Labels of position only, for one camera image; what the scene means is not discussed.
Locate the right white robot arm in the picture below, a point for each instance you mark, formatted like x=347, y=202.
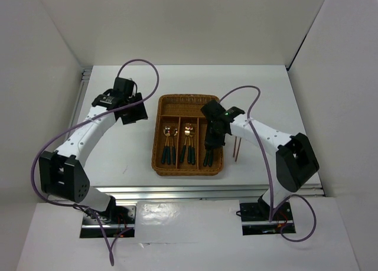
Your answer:
x=295, y=159

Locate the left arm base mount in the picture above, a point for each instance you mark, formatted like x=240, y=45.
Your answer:
x=120, y=224

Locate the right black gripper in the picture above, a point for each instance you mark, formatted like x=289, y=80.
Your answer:
x=209, y=140

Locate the gold spoon green handle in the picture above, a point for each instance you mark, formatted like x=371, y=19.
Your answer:
x=174, y=151
x=164, y=153

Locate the gold knife pile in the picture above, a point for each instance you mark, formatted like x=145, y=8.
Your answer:
x=210, y=158
x=205, y=162

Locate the right copper chopstick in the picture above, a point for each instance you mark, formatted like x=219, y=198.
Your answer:
x=236, y=155

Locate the brown wicker cutlery tray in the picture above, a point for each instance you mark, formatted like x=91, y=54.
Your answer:
x=175, y=111

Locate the copper chopstick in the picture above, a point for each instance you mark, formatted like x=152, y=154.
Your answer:
x=236, y=155
x=234, y=147

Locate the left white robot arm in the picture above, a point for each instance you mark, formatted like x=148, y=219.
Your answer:
x=62, y=171

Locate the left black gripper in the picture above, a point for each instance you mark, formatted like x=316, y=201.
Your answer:
x=140, y=113

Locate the gold spoon pile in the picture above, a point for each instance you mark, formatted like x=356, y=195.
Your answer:
x=168, y=146

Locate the gold fork pile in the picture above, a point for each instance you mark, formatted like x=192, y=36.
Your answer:
x=187, y=130

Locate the aluminium left side rail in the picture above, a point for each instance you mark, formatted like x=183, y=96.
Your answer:
x=86, y=73

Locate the aluminium table front rail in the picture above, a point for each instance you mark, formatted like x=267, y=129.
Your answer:
x=170, y=193

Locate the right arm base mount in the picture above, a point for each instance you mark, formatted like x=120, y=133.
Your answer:
x=255, y=223

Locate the left copper chopstick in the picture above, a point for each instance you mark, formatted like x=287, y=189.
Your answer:
x=234, y=147

